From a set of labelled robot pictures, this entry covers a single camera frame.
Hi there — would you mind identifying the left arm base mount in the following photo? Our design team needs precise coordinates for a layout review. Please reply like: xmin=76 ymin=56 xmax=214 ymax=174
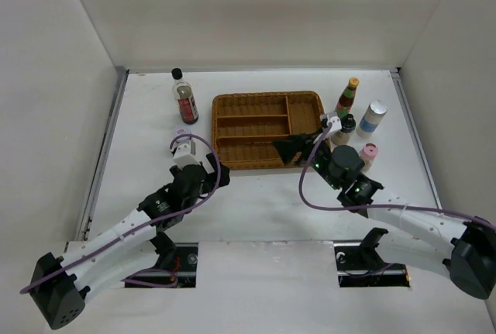
xmin=123 ymin=234 xmax=199 ymax=288

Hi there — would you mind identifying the red green sauce bottle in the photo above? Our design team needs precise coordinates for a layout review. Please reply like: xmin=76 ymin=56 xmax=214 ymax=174
xmin=335 ymin=77 xmax=360 ymax=118

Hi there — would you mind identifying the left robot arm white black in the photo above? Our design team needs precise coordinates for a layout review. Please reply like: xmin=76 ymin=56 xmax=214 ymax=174
xmin=24 ymin=153 xmax=230 ymax=330

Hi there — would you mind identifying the black cap pepper shaker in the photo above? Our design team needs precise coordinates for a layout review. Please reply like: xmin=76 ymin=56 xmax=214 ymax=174
xmin=331 ymin=113 xmax=357 ymax=146

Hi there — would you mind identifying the small jar white lid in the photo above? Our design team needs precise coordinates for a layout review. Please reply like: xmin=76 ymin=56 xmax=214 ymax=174
xmin=172 ymin=125 xmax=191 ymax=143

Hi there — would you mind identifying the brown wicker divided basket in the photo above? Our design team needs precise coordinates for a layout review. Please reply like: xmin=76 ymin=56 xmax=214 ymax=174
xmin=212 ymin=91 xmax=324 ymax=170

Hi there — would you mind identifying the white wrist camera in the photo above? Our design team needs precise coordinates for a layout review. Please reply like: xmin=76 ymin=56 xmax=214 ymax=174
xmin=320 ymin=112 xmax=342 ymax=135
xmin=171 ymin=138 xmax=198 ymax=170

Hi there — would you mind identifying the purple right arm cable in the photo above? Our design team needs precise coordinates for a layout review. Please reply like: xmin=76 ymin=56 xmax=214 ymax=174
xmin=298 ymin=123 xmax=496 ymax=230

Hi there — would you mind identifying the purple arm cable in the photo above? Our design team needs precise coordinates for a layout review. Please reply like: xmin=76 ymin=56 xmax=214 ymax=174
xmin=19 ymin=133 xmax=222 ymax=295
xmin=298 ymin=123 xmax=496 ymax=230

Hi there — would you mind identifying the dark soy sauce bottle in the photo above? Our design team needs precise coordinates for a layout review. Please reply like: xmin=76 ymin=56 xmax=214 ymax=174
xmin=171 ymin=68 xmax=199 ymax=125

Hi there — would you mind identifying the pink cap spice shaker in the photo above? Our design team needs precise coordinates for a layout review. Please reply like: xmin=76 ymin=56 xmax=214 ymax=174
xmin=359 ymin=143 xmax=379 ymax=173

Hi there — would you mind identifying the white blue cylindrical shaker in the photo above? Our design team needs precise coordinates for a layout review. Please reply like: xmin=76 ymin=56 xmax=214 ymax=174
xmin=356 ymin=100 xmax=388 ymax=138

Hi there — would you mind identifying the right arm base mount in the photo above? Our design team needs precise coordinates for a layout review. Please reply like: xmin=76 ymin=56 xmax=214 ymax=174
xmin=334 ymin=228 xmax=410 ymax=288

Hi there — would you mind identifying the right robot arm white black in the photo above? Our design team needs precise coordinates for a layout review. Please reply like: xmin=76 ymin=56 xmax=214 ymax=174
xmin=273 ymin=133 xmax=495 ymax=300

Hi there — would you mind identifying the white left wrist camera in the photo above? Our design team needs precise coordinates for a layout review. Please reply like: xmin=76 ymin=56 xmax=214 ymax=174
xmin=171 ymin=138 xmax=198 ymax=170

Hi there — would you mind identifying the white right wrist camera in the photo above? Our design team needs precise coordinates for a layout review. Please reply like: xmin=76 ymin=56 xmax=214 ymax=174
xmin=320 ymin=112 xmax=342 ymax=135

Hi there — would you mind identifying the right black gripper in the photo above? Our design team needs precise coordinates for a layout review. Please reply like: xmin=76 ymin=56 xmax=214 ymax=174
xmin=273 ymin=128 xmax=342 ymax=190

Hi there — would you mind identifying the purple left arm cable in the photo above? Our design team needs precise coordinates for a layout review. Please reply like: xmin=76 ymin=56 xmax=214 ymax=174
xmin=19 ymin=133 xmax=222 ymax=295

